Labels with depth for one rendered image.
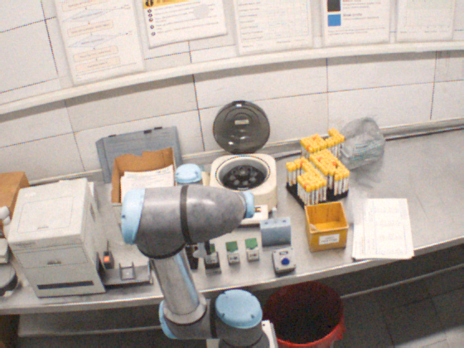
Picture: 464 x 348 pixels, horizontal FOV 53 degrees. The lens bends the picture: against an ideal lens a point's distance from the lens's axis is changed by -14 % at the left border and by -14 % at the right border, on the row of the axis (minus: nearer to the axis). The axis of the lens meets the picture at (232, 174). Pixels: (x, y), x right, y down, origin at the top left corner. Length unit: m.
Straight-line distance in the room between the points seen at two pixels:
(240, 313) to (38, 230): 0.70
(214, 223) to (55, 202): 0.82
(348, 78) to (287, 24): 0.36
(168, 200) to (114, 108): 1.07
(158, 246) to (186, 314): 0.30
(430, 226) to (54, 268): 1.34
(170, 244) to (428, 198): 1.23
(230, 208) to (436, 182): 1.24
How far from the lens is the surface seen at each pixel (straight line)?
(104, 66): 1.97
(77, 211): 1.67
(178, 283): 1.22
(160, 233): 1.05
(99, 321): 2.52
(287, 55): 1.98
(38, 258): 1.72
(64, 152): 2.21
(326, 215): 1.88
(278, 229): 1.78
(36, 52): 1.99
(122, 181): 2.12
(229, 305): 1.36
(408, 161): 2.23
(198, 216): 1.03
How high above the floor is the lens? 2.22
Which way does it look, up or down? 39 degrees down
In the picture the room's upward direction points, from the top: 7 degrees counter-clockwise
